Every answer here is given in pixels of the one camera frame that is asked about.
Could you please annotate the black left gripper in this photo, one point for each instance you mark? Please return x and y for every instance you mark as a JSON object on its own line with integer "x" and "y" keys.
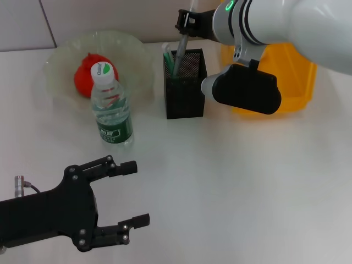
{"x": 52, "y": 217}

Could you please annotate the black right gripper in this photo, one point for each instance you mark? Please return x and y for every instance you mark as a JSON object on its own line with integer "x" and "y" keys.
{"x": 204, "y": 23}

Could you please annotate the grey marker pen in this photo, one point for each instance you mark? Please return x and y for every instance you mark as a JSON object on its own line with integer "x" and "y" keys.
{"x": 180, "y": 52}

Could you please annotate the red tomato-shaped toy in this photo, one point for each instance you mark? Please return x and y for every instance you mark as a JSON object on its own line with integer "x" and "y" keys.
{"x": 82, "y": 79}

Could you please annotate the black mesh pen holder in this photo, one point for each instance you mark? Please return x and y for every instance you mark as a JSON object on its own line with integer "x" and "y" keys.
{"x": 184, "y": 96}

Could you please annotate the clear green-label water bottle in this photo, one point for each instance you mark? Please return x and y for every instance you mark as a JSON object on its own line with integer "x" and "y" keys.
{"x": 112, "y": 110}

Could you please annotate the yellow plastic bin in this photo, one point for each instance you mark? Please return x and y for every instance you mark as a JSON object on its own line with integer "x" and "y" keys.
{"x": 299, "y": 77}

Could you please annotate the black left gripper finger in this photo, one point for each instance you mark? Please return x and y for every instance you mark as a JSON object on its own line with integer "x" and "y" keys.
{"x": 127, "y": 167}
{"x": 140, "y": 220}

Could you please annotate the green glass fruit plate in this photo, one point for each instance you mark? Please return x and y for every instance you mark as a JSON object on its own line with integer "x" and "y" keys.
{"x": 132, "y": 77}

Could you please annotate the green utility knife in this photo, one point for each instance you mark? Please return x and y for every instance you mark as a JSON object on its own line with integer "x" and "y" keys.
{"x": 171, "y": 66}

